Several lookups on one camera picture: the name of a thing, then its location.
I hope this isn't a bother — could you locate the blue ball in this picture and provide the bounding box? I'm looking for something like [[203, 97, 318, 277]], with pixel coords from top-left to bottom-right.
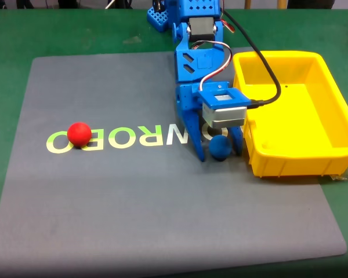
[[208, 134, 233, 162]]

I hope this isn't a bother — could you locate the yellow plastic bin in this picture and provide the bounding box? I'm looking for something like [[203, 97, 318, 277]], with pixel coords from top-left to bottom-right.
[[232, 50, 348, 178]]

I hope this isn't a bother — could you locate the red ball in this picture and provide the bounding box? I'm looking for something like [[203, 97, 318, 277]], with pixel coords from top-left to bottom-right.
[[67, 122, 93, 147]]

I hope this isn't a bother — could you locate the grey printed mat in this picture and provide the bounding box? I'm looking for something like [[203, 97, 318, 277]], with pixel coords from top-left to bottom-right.
[[0, 46, 348, 270]]

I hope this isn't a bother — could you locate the clear plastic scrap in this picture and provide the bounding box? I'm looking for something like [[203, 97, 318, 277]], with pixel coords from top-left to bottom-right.
[[329, 169, 348, 182]]

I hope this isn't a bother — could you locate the silver camera in blue mount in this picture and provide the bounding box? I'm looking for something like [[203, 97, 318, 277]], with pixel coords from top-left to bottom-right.
[[197, 87, 252, 129]]

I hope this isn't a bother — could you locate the black camera cable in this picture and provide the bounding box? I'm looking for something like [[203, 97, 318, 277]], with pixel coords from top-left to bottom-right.
[[219, 8, 282, 111]]

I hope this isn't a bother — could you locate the white red servo wire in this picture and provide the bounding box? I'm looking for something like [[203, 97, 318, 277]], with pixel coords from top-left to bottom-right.
[[190, 39, 233, 94]]

